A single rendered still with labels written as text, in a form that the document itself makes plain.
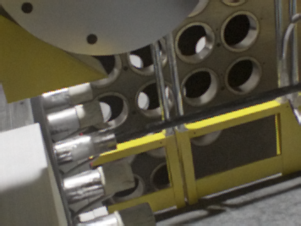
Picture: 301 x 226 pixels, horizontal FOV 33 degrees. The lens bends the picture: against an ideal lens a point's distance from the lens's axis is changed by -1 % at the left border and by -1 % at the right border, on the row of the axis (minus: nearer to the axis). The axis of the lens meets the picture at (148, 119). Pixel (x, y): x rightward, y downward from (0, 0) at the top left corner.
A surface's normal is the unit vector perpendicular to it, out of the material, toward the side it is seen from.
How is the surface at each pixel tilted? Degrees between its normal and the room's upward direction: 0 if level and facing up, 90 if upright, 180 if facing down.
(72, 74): 90
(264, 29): 90
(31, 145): 0
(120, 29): 90
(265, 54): 90
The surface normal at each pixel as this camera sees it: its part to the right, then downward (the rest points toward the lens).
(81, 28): 0.27, 0.41
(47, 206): -0.15, -0.87
